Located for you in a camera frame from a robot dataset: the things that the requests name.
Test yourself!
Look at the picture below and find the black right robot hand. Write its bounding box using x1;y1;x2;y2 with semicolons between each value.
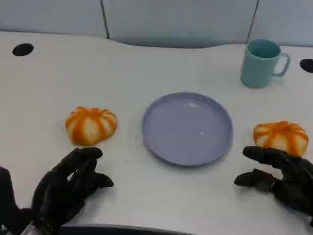
234;146;313;227

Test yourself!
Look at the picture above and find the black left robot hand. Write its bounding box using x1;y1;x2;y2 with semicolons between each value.
31;146;114;235

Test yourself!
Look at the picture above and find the orange white toy bread roll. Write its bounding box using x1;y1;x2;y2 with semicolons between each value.
65;106;118;147
253;120;309;157

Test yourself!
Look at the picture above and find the dark robot body front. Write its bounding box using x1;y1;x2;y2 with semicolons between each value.
61;224;177;235

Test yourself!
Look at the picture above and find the pale green mug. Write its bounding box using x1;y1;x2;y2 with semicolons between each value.
240;39;291;89

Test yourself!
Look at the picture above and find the lilac plate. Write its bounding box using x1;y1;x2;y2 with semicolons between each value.
141;92;233;167

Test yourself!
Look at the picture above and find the grey desk partition panel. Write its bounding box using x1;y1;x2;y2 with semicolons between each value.
100;0;259;49
0;0;110;39
246;0;313;47

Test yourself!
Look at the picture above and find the black table cable hole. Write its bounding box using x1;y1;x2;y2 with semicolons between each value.
12;43;34;57
299;58;313;73

